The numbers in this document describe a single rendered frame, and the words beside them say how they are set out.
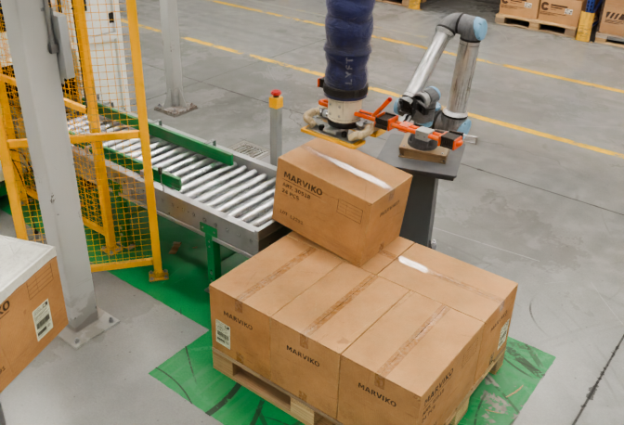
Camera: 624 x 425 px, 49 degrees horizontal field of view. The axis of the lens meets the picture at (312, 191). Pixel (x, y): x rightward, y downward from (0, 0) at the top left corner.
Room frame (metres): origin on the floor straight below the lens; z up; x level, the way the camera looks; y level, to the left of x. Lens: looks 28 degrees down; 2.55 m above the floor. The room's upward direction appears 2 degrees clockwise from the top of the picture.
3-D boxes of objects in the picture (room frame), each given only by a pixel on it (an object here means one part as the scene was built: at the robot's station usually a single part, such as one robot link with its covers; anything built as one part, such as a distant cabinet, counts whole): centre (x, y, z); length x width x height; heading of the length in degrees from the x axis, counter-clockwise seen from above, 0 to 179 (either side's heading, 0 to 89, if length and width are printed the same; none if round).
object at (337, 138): (3.16, -0.10, 1.19); 0.34 x 0.10 x 0.05; 53
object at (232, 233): (3.86, 1.22, 0.50); 2.31 x 0.05 x 0.19; 53
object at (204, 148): (4.55, 1.15, 0.60); 1.60 x 0.10 x 0.09; 53
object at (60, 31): (3.14, 1.23, 1.62); 0.20 x 0.05 x 0.30; 53
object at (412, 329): (2.77, -0.28, 0.34); 1.20 x 1.00 x 0.40; 53
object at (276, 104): (4.17, 0.25, 0.50); 0.07 x 0.07 x 1.00; 53
